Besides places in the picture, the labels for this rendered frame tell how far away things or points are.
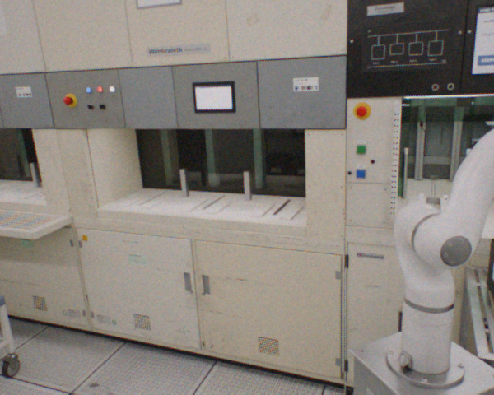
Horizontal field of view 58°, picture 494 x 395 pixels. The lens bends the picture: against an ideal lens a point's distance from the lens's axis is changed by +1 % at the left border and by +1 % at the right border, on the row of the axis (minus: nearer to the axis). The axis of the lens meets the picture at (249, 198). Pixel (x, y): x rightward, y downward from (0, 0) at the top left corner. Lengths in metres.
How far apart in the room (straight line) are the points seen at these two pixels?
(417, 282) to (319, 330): 1.07
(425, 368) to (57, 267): 2.16
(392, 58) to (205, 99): 0.78
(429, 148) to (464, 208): 1.65
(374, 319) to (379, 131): 0.83
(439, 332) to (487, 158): 0.43
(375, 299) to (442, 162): 1.01
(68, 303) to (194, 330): 0.85
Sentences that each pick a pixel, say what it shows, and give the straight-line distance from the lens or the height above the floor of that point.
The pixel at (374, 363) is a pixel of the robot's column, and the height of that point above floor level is 0.76.
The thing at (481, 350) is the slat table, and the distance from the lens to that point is 1.44.
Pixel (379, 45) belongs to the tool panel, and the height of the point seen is 1.59.
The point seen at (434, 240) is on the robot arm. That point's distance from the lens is 1.07.
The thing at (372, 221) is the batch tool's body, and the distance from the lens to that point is 1.92.
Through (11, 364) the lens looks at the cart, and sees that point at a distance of 2.85.
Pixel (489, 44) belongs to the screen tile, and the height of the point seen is 1.56.
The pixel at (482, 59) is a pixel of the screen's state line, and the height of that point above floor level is 1.52.
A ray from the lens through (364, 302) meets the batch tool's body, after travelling 2.07.
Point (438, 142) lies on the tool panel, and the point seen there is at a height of 1.07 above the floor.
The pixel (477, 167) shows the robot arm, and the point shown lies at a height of 1.29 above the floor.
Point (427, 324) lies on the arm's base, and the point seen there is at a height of 0.91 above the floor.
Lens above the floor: 1.54
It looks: 17 degrees down
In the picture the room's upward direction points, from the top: 3 degrees counter-clockwise
